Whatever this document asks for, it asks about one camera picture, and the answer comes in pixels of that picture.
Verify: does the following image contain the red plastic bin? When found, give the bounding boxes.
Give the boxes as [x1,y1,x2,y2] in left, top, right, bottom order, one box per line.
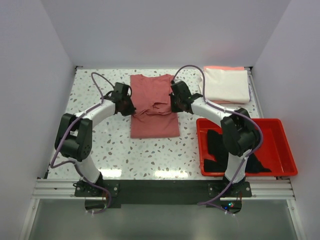
[196,118,298,177]

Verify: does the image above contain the folded light pink shirt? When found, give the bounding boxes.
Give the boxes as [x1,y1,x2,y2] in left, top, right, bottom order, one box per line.
[204,65,245,73]

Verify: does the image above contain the folded white t shirt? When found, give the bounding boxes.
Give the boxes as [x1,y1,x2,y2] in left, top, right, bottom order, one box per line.
[199,67,251,104]

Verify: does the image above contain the pink polo shirt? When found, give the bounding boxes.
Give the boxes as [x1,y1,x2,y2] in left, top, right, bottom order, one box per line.
[130,74,180,139]

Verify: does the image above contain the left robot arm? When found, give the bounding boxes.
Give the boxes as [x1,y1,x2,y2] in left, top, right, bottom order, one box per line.
[50,82,136,196]

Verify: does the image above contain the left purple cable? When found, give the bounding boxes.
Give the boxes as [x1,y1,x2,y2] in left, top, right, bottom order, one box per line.
[49,72,112,215]

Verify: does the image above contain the aluminium front rail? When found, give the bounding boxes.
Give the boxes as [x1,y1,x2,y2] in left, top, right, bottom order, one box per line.
[31,177,295,200]

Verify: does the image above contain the purple cable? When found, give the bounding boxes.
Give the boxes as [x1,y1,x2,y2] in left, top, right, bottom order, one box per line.
[49,72,112,215]
[170,65,264,207]

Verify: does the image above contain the black clothes in bin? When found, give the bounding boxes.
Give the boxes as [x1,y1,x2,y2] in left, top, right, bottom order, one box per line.
[203,129,271,174]

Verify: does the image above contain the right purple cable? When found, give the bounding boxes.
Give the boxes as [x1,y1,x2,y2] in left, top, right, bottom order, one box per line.
[170,65,264,207]

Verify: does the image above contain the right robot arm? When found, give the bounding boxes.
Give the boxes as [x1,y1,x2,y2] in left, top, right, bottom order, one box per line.
[169,81,264,197]

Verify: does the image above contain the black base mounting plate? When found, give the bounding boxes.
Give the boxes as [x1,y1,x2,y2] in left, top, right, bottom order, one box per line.
[74,178,252,210]

